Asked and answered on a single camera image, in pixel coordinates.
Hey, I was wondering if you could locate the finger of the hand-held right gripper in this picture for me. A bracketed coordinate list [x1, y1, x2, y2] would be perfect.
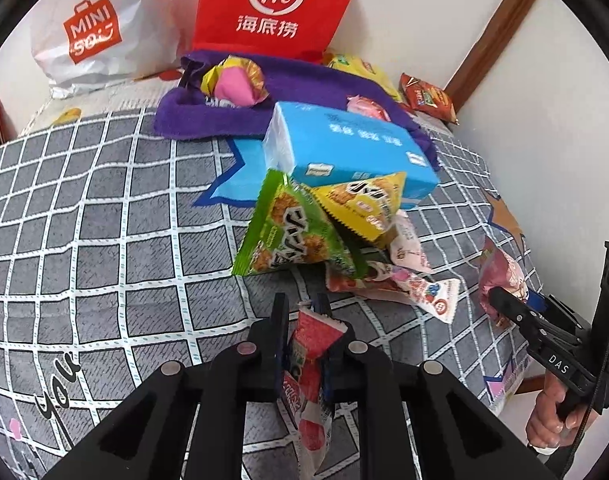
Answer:
[527, 289, 586, 334]
[488, 285, 556, 349]

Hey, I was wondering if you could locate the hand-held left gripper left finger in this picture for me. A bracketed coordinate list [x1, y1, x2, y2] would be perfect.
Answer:
[44, 292, 291, 480]

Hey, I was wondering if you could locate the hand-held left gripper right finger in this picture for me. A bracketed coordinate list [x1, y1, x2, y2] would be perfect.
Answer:
[309, 292, 560, 480]

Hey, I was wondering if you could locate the pink panda snack packet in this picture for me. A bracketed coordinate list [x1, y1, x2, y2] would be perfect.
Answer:
[477, 235, 528, 329]

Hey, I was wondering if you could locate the white red cartoon snack packet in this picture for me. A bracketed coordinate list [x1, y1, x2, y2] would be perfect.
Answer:
[325, 259, 461, 325]

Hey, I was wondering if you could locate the green snack packet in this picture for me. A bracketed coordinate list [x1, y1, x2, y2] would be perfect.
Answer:
[232, 169, 371, 280]

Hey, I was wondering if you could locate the purple cloth bag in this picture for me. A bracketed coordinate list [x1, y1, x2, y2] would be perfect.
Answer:
[153, 50, 441, 172]

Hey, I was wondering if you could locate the small pink candy packet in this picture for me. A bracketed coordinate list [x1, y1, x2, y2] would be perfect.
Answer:
[345, 94, 391, 122]

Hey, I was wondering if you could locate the yellow pink snack packet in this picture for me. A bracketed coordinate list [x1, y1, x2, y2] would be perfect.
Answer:
[201, 55, 271, 109]

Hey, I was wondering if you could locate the person's right hand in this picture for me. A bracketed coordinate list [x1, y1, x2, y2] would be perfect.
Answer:
[525, 376, 598, 451]

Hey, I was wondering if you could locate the grey checked blanket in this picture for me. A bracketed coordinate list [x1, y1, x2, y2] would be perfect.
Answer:
[0, 105, 541, 480]

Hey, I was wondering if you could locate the blue tissue pack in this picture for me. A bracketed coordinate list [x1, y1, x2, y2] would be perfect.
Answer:
[262, 101, 441, 212]

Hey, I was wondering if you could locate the orange chips bag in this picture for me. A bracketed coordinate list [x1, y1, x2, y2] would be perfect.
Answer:
[399, 73, 459, 126]

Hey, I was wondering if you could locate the yellow chips bag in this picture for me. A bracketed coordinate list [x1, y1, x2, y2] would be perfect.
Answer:
[324, 53, 403, 104]

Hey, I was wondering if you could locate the red paper bag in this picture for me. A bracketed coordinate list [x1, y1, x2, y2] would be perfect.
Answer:
[192, 0, 371, 64]

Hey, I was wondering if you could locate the white plastic shopping bag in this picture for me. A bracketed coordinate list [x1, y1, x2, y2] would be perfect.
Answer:
[30, 0, 196, 99]

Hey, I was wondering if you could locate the brown wooden door frame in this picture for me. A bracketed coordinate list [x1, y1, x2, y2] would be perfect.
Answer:
[443, 0, 543, 127]

